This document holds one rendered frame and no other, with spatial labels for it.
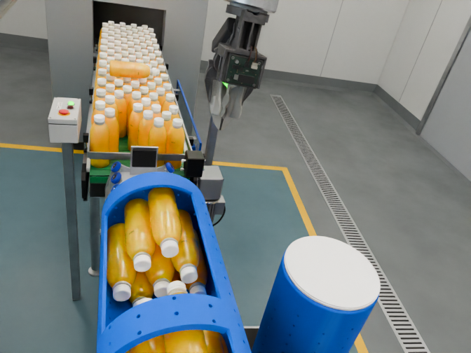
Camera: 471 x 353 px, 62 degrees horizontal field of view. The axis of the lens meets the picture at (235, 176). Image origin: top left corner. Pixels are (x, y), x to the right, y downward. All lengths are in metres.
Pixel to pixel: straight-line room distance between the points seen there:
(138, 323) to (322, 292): 0.55
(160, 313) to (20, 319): 1.64
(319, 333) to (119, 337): 0.60
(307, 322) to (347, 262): 0.22
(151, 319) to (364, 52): 5.85
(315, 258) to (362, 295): 0.16
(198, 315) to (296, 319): 0.48
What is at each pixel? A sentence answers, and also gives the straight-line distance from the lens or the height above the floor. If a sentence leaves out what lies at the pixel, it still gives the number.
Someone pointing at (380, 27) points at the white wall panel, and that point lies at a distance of 6.31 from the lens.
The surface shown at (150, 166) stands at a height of 0.98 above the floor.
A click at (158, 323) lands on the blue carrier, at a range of 0.71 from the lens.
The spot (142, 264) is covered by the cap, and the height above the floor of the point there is 1.13.
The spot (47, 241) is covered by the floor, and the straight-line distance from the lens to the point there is 2.68.
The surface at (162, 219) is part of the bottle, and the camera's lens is 0.94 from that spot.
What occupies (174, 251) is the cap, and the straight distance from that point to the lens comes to 0.91.
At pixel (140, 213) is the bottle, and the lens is 1.02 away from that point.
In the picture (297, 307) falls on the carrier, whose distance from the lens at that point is 1.13.
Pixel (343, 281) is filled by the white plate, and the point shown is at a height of 1.04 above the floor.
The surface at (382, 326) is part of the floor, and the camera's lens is 2.61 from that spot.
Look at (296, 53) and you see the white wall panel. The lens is 5.96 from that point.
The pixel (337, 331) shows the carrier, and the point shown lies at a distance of 1.16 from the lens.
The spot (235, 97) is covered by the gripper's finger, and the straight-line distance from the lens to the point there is 0.72.
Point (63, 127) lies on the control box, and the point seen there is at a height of 1.07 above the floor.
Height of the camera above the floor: 1.80
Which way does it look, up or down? 32 degrees down
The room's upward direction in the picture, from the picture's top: 12 degrees clockwise
